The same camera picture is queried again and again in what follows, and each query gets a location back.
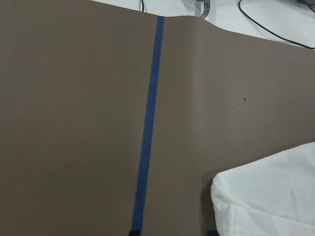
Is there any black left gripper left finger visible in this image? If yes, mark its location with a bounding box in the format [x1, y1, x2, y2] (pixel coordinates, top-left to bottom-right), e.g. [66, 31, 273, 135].
[128, 230, 141, 236]

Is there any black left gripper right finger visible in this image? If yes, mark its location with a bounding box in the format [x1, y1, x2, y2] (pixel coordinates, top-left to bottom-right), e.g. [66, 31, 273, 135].
[206, 230, 219, 236]

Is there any white long-sleeve printed shirt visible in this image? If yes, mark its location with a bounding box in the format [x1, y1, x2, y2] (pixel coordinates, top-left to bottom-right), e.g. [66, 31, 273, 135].
[211, 143, 315, 236]

